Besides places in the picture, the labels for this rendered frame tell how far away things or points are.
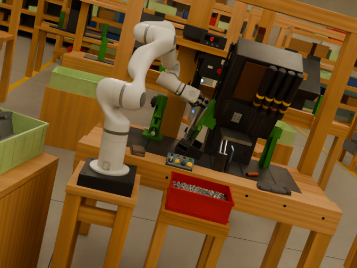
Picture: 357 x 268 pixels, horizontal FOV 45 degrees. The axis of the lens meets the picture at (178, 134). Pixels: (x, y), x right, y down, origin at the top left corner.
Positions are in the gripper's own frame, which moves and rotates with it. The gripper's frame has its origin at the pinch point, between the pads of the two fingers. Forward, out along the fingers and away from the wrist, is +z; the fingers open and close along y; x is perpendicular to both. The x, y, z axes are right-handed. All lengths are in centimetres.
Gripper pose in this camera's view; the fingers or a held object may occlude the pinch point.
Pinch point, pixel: (204, 103)
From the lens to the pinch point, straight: 259.1
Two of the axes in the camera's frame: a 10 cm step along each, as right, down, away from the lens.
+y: 3.9, -7.8, 4.9
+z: 8.6, 5.0, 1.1
